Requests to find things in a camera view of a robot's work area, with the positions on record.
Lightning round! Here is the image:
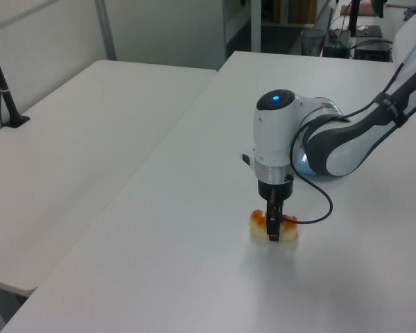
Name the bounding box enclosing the black mesh waste bin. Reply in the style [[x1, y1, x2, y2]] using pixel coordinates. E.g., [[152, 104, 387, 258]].
[[300, 28, 326, 56]]

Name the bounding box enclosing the grey metal shelf frame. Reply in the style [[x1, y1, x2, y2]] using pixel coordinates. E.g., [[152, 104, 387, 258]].
[[251, 0, 263, 53]]

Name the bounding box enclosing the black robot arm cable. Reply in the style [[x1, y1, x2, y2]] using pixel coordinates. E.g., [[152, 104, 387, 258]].
[[279, 27, 416, 225]]

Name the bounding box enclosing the black computer box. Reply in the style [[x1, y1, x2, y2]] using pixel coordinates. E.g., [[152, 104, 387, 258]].
[[354, 48, 393, 62]]

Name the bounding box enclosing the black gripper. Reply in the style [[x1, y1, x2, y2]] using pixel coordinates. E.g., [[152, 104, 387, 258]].
[[257, 178, 295, 242]]

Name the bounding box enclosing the black monitor stand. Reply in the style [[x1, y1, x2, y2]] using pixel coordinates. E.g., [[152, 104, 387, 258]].
[[346, 0, 383, 38]]

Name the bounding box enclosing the small black box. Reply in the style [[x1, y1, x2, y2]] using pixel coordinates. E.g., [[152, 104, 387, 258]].
[[322, 44, 351, 58]]

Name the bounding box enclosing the grey metal partition post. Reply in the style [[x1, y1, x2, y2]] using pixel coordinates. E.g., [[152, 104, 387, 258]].
[[94, 0, 118, 61]]

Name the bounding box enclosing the white side table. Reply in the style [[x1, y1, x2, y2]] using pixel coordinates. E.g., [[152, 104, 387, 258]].
[[0, 59, 218, 298]]

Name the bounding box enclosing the black camera pole with base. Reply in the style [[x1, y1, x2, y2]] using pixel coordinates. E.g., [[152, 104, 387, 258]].
[[0, 26, 31, 130]]

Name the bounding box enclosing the bread with orange glaze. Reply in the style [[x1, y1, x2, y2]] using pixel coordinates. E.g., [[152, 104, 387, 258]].
[[248, 209, 299, 243]]

